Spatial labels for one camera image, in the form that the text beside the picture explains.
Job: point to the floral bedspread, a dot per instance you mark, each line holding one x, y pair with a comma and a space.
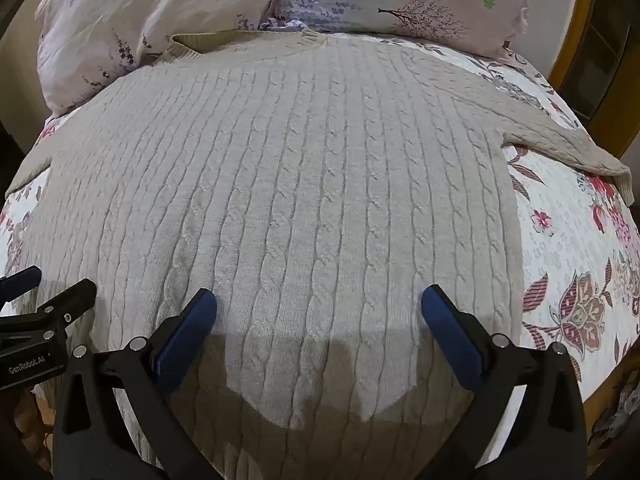
565, 260

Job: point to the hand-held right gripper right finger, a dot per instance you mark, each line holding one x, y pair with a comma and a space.
449, 331

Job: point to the pink floral pillow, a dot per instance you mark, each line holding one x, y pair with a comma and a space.
400, 0
125, 25

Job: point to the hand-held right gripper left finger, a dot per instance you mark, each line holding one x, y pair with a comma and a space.
186, 331

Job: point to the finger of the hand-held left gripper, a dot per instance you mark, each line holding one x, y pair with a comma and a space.
17, 279
55, 312

